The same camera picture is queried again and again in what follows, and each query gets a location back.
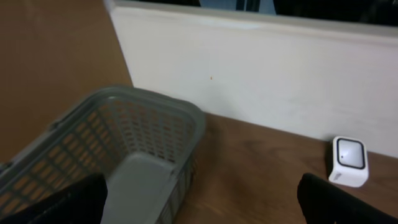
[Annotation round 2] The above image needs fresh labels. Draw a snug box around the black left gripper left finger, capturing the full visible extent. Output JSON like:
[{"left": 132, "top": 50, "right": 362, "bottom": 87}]
[{"left": 1, "top": 173, "right": 108, "bottom": 224}]

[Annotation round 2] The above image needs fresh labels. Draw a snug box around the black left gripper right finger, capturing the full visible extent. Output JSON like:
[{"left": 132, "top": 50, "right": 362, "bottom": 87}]
[{"left": 297, "top": 173, "right": 397, "bottom": 224}]

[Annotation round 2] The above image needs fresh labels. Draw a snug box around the white barcode scanner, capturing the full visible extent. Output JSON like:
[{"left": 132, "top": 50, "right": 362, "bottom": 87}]
[{"left": 326, "top": 136, "right": 369, "bottom": 188}]

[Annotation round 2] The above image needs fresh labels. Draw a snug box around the grey plastic mesh basket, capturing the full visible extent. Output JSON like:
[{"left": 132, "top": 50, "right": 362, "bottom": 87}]
[{"left": 1, "top": 86, "right": 206, "bottom": 223}]

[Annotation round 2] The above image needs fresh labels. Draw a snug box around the brown cardboard panel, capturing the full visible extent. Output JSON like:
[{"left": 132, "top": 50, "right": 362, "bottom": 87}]
[{"left": 1, "top": 0, "right": 132, "bottom": 162}]

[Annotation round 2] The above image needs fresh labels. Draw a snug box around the dark glass window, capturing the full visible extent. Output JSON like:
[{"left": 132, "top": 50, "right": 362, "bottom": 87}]
[{"left": 136, "top": 0, "right": 398, "bottom": 27}]

